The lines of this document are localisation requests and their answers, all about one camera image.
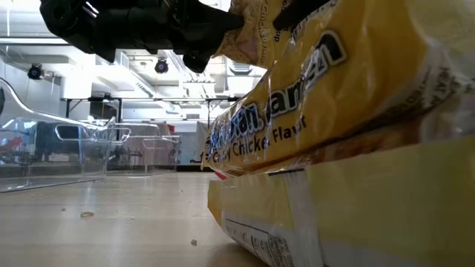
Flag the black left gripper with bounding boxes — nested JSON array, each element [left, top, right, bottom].
[[92, 0, 245, 62]]

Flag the yellow Maruchan chicken ramen pack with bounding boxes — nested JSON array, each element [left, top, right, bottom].
[[200, 0, 475, 178], [213, 0, 298, 70], [206, 136, 475, 267]]

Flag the clear plastic bin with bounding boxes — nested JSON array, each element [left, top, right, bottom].
[[0, 76, 117, 194], [107, 122, 183, 176]]

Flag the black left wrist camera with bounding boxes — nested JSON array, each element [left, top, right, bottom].
[[182, 50, 210, 74]]

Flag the black hanging camera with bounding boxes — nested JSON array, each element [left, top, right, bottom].
[[154, 58, 170, 75], [27, 63, 45, 81]]

